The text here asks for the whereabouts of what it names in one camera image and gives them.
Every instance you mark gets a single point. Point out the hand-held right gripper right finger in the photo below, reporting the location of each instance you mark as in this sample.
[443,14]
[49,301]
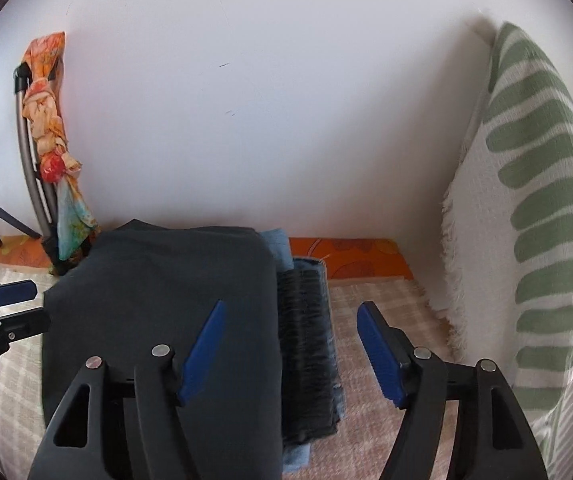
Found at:
[381,355]

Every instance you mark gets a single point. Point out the black pants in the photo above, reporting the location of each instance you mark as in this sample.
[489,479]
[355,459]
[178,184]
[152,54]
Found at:
[166,285]

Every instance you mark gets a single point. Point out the blue jeans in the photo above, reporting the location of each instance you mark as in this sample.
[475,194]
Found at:
[276,247]

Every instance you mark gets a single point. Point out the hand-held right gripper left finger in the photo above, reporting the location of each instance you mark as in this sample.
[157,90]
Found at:
[201,355]

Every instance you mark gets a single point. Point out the pink plaid blanket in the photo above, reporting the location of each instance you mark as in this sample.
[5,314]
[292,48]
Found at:
[391,300]

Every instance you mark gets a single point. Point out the green and white patterned cushion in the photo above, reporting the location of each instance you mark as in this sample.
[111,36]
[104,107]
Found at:
[531,210]

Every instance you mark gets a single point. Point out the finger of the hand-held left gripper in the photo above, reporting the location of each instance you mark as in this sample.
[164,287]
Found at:
[16,292]
[21,325]

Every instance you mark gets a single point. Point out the orange floral scarf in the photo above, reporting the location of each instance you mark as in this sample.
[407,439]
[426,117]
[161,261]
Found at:
[46,110]

